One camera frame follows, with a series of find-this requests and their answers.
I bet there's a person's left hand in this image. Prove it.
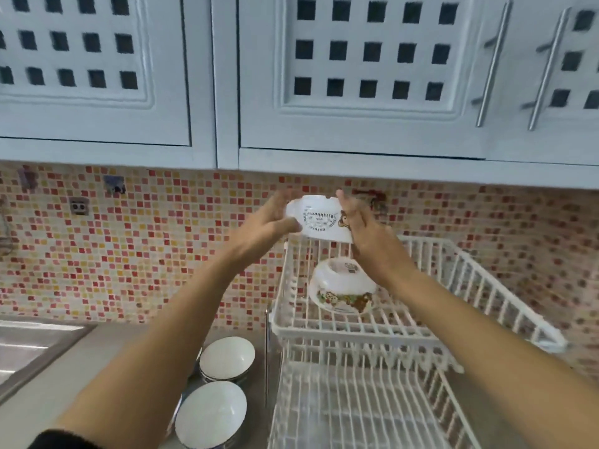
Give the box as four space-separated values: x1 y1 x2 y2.
226 189 303 263

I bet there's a person's right hand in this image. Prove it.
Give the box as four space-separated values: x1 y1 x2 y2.
335 190 407 283

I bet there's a white bowl with bear print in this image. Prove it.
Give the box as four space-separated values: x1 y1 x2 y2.
307 257 378 315
285 195 356 244

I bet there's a person's left forearm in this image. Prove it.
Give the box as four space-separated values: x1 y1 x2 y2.
51 243 257 449

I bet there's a person's right forearm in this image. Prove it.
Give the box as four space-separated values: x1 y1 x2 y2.
384 254 599 449

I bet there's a white bowl with dark rim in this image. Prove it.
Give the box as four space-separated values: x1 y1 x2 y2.
174 381 248 449
198 336 256 385

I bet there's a white lattice cabinet door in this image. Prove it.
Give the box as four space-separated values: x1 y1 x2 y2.
238 0 511 159
487 0 599 166
0 0 192 147

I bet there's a stainless steel sink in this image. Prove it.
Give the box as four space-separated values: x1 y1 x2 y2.
0 315 98 405

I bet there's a black sleeve cuff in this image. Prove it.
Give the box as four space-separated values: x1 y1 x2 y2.
27 429 101 449

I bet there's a red wall sticker hook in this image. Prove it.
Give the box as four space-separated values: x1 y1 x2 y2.
352 189 389 216

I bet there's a white wire dish rack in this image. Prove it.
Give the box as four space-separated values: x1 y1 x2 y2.
265 234 568 449

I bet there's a silver bar cabinet handle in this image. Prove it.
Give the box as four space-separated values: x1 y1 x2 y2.
522 7 572 132
472 0 514 128

